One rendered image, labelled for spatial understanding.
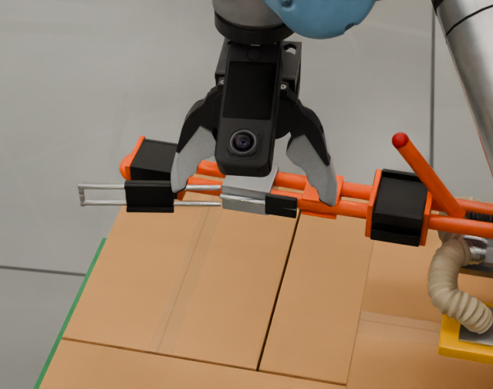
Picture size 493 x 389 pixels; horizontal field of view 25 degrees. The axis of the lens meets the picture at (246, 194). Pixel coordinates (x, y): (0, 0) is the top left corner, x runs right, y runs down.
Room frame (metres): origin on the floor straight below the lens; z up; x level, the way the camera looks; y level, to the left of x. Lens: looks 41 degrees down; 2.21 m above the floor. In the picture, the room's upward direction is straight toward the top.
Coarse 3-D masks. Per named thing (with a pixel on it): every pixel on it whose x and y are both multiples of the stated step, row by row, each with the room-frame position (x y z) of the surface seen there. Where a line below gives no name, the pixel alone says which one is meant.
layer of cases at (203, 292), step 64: (192, 192) 1.95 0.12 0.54; (128, 256) 1.74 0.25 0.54; (192, 256) 1.74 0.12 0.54; (256, 256) 1.74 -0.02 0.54; (320, 256) 1.74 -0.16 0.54; (128, 320) 1.56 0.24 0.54; (192, 320) 1.56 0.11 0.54; (256, 320) 1.56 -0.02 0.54; (320, 320) 1.56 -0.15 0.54; (64, 384) 1.39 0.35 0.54; (128, 384) 1.39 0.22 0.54; (192, 384) 1.39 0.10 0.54; (256, 384) 1.39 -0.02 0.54; (320, 384) 1.39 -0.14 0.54
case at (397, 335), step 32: (384, 256) 1.32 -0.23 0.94; (416, 256) 1.32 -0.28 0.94; (384, 288) 1.25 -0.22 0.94; (416, 288) 1.25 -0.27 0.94; (480, 288) 1.25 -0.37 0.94; (384, 320) 1.18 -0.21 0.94; (416, 320) 1.18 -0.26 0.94; (384, 352) 1.12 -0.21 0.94; (416, 352) 1.12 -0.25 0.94; (352, 384) 1.06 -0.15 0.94; (384, 384) 1.06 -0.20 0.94; (416, 384) 1.06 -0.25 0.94; (448, 384) 1.06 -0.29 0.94; (480, 384) 1.06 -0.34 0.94
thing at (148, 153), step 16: (144, 144) 1.29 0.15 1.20; (160, 144) 1.29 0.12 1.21; (176, 144) 1.29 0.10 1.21; (128, 160) 1.25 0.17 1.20; (144, 160) 1.25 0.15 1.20; (160, 160) 1.25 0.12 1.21; (128, 176) 1.24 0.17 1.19; (144, 176) 1.23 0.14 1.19; (160, 176) 1.23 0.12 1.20; (192, 176) 1.27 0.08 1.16
